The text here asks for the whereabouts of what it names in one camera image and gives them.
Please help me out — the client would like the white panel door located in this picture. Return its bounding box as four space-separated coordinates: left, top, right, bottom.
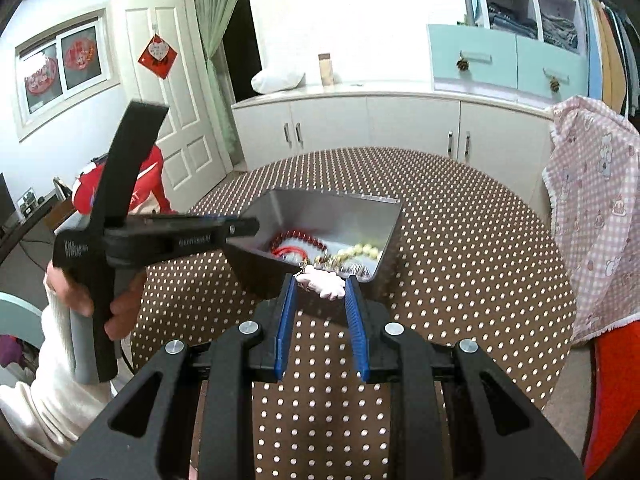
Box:
121 4 237 214

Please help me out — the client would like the white low sideboard cabinet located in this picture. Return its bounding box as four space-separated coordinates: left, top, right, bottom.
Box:
232 86 552 218

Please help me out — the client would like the silver chain jewelry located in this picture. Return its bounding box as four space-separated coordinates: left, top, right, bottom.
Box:
314 254 371 278

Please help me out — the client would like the white pillow bundle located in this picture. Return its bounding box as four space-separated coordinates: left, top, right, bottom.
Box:
250 67 306 94

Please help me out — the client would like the white purple shelf unit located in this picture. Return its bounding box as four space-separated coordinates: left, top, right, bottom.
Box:
466 0 640 57

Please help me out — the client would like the dark red bead bracelet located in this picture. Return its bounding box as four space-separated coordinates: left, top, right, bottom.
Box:
268 228 330 261

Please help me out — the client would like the red cord jade pendant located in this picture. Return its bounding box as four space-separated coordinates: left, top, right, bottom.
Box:
271 245 309 264

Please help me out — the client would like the person's left hand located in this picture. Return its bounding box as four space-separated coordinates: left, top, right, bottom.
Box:
45 259 149 342

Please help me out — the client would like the beige bottle with lid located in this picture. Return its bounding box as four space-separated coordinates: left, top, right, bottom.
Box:
318 53 334 87

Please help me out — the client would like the brown polka dot tablecloth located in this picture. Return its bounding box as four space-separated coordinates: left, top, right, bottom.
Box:
132 148 584 479

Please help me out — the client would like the white sleeve left forearm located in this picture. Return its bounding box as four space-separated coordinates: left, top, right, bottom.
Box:
1 287 132 462

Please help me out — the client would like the red cat chair cover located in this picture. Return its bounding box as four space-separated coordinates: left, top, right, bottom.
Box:
72 145 174 214

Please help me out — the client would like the window with red decorations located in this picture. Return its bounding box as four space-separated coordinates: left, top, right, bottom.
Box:
14 8 119 141

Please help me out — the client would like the red diamond door decoration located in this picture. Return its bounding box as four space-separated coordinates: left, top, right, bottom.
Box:
138 34 178 79

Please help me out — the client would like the hanging clothes row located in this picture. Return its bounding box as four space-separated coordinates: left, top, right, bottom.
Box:
579 0 639 126

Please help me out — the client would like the pink checked cloth cover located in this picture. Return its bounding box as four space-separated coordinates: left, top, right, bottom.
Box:
542 96 639 344

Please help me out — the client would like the pink bunny charm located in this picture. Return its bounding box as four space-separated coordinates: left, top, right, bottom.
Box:
295 266 346 301

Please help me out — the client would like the green door curtain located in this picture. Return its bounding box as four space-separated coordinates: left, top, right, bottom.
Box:
194 0 243 165

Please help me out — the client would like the cream bead bracelet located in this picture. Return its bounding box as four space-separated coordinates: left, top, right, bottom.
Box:
328 242 382 269

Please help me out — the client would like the turquoise drawer unit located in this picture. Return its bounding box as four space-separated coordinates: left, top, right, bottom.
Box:
428 25 588 105

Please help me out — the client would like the grey metal tin box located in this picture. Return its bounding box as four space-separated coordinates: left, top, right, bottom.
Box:
224 188 402 299

